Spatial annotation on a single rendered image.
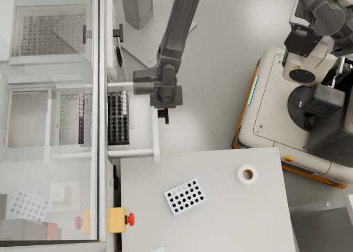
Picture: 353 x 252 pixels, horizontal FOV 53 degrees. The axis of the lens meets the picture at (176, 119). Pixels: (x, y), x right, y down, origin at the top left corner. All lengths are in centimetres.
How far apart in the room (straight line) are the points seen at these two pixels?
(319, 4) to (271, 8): 166
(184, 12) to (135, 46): 142
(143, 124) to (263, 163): 46
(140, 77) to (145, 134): 29
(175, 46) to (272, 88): 112
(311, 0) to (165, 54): 38
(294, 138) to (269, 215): 70
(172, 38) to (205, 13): 157
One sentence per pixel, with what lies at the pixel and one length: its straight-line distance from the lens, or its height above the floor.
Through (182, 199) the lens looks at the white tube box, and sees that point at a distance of 121.
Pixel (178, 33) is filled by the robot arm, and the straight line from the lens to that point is 91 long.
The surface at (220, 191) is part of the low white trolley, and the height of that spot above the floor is 76.
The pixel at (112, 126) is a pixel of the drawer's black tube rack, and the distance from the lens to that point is 117.
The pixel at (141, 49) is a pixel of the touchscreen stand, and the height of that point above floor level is 4.
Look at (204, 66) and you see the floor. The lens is 227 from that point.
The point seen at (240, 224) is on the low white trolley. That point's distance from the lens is 127.
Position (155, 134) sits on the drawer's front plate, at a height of 93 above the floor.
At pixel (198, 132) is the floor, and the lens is 210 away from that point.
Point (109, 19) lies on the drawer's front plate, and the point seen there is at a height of 93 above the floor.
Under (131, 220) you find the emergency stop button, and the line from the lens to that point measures 111.
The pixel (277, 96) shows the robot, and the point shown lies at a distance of 196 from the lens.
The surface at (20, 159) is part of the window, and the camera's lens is 49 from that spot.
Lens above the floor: 200
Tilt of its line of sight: 71 degrees down
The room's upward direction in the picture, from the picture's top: 6 degrees clockwise
